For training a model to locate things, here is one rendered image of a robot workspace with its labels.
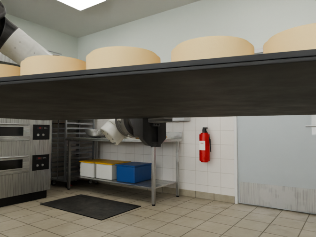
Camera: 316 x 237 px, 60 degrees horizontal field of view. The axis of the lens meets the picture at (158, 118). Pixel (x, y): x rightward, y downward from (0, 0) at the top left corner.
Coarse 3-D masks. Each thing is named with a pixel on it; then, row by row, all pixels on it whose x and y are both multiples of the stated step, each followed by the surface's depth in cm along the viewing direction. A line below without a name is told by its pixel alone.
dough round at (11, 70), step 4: (0, 64) 20; (4, 64) 21; (0, 68) 20; (4, 68) 20; (8, 68) 21; (12, 68) 21; (16, 68) 21; (0, 72) 20; (4, 72) 20; (8, 72) 21; (12, 72) 21; (16, 72) 21; (0, 76) 20; (4, 76) 20; (8, 76) 21
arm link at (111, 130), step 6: (114, 120) 72; (102, 126) 74; (108, 126) 72; (114, 126) 72; (102, 132) 75; (108, 132) 71; (114, 132) 72; (120, 132) 69; (108, 138) 76; (114, 138) 72; (120, 138) 73
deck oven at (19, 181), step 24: (0, 120) 356; (24, 120) 383; (48, 120) 413; (0, 144) 355; (24, 144) 381; (48, 144) 412; (0, 168) 351; (24, 168) 378; (48, 168) 410; (0, 192) 354; (24, 192) 379
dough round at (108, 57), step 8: (104, 48) 17; (112, 48) 16; (120, 48) 16; (128, 48) 16; (136, 48) 17; (88, 56) 17; (96, 56) 17; (104, 56) 16; (112, 56) 16; (120, 56) 16; (128, 56) 16; (136, 56) 16; (144, 56) 17; (152, 56) 17; (88, 64) 17; (96, 64) 17; (104, 64) 16; (112, 64) 16; (120, 64) 16; (128, 64) 16; (136, 64) 16
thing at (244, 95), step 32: (160, 64) 13; (192, 64) 13; (224, 64) 12; (256, 64) 12; (288, 64) 12; (0, 96) 22; (32, 96) 22; (64, 96) 22; (96, 96) 22; (128, 96) 22; (160, 96) 22; (192, 96) 22; (224, 96) 22; (256, 96) 22; (288, 96) 22
